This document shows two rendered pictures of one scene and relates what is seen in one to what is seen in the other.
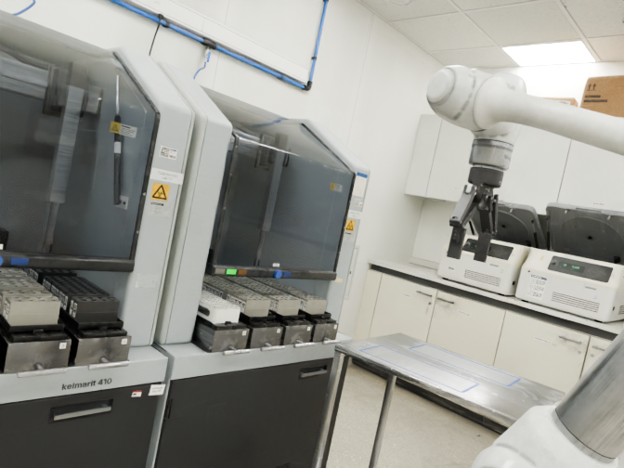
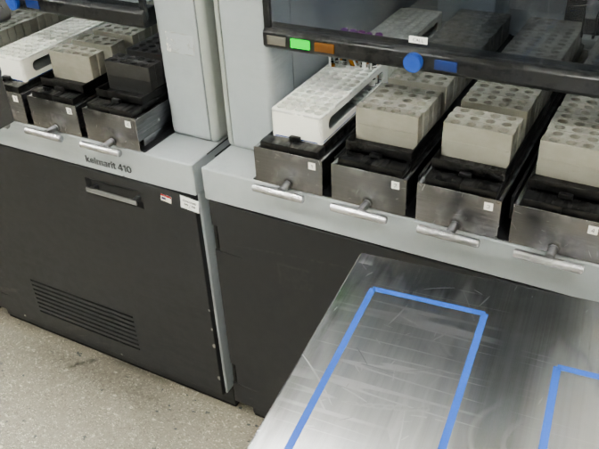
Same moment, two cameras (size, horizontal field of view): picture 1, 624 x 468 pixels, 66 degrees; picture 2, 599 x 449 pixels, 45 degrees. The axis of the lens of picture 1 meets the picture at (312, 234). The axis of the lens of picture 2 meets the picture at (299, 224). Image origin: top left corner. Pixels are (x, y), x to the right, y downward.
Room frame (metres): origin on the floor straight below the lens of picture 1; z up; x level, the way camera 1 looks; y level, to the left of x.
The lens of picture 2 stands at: (1.26, -0.89, 1.40)
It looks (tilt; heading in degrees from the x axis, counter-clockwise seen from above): 34 degrees down; 77
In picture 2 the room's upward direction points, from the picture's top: 3 degrees counter-clockwise
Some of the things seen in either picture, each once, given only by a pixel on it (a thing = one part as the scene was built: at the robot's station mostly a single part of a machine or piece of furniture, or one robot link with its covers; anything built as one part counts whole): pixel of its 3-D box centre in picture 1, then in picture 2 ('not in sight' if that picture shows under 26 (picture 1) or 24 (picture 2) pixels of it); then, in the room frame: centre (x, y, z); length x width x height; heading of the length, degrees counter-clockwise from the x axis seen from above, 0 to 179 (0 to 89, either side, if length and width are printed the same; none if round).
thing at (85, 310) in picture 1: (96, 310); (131, 76); (1.26, 0.52, 0.85); 0.12 x 0.02 x 0.06; 137
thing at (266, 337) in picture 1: (214, 307); (434, 109); (1.82, 0.31, 0.78); 0.73 x 0.14 x 0.09; 47
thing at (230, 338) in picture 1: (179, 308); (363, 96); (1.71, 0.42, 0.78); 0.73 x 0.14 x 0.09; 47
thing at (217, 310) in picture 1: (201, 305); (333, 97); (1.62, 0.32, 0.83); 0.30 x 0.10 x 0.06; 47
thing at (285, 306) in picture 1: (286, 306); (477, 142); (1.77, 0.04, 0.85); 0.12 x 0.02 x 0.06; 136
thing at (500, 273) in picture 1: (497, 245); not in sight; (3.60, -1.38, 1.22); 0.62 x 0.56 x 0.64; 135
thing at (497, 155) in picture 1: (489, 157); not in sight; (1.11, -0.36, 1.43); 0.09 x 0.09 x 0.06
